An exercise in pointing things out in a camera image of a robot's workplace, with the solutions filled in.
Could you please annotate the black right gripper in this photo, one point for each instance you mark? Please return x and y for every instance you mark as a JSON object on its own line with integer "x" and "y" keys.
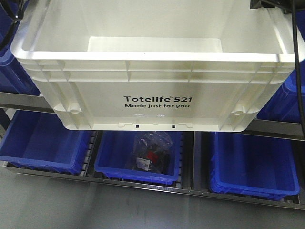
{"x": 284, "y": 5}

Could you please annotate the white plastic tote box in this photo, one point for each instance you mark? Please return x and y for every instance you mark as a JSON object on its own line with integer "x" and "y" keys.
{"x": 184, "y": 65}

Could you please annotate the blue bin stack right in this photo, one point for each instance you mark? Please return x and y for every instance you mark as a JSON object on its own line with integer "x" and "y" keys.
{"x": 283, "y": 105}

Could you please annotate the steel shelf rack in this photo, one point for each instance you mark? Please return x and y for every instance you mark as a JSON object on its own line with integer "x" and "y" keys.
{"x": 193, "y": 179}

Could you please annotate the blue bin lower right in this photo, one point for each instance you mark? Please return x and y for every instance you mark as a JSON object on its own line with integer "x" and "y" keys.
{"x": 252, "y": 165}

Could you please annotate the blue bin lower left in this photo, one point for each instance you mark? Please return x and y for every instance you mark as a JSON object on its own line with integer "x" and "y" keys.
{"x": 40, "y": 141}

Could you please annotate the plastic bag of parts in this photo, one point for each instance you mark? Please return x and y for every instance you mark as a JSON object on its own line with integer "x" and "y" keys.
{"x": 151, "y": 152}

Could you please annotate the blue bin lower middle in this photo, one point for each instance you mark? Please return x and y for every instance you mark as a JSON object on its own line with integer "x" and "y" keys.
{"x": 114, "y": 154}

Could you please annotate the blue bin upper left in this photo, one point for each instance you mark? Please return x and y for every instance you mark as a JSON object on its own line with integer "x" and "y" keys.
{"x": 13, "y": 77}

